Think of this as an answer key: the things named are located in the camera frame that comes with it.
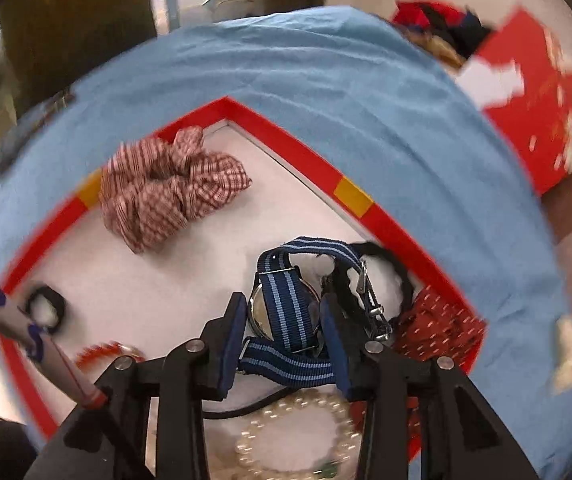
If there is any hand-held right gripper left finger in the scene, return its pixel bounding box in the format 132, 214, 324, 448
61, 291, 247, 480

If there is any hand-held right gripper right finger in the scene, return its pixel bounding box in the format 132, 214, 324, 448
319, 294, 539, 480

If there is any blue striped watch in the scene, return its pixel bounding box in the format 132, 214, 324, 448
238, 236, 393, 388

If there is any red box tray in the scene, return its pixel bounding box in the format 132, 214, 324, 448
0, 95, 486, 466

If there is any pale bead bracelet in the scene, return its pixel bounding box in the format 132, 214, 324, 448
236, 391, 361, 478

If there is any red bead bracelet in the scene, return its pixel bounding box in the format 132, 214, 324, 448
73, 340, 147, 368

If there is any black hair band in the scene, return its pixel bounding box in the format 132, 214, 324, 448
351, 241, 419, 321

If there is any red plaid scrunchie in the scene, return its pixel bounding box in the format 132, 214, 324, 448
98, 126, 253, 255

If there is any cream scrunchie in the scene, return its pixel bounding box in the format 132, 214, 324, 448
550, 317, 572, 396

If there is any blue blanket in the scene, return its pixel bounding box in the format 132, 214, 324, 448
0, 5, 572, 480

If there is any red floral gift box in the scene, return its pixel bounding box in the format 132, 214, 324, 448
456, 7, 572, 197

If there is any pile of clothes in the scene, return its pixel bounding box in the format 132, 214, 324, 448
390, 1, 494, 70

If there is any wooden door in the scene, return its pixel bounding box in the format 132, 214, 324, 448
0, 0, 159, 116

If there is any thin black elastic cord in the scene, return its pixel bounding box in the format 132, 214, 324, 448
202, 395, 271, 420

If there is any small black hair tie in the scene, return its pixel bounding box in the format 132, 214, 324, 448
25, 285, 67, 333

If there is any white patterned cable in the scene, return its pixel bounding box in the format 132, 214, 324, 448
0, 257, 109, 408

